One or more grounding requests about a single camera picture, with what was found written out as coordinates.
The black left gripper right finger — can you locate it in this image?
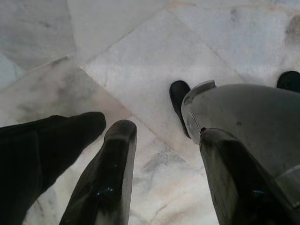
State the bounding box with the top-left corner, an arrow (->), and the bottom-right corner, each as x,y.
199,127 -> 293,225

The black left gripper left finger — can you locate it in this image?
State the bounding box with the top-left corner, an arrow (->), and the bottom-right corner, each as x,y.
58,119 -> 138,225

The black logo T-shirt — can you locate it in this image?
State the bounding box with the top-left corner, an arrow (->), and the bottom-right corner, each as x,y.
0,112 -> 107,225

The black left robot foot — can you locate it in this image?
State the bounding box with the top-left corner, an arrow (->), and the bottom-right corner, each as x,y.
169,80 -> 192,139

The black robot foot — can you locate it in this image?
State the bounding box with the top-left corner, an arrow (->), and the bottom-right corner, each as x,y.
169,80 -> 192,139
276,71 -> 300,92

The black right robot foot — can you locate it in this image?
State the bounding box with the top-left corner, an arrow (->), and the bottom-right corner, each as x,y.
276,71 -> 300,92

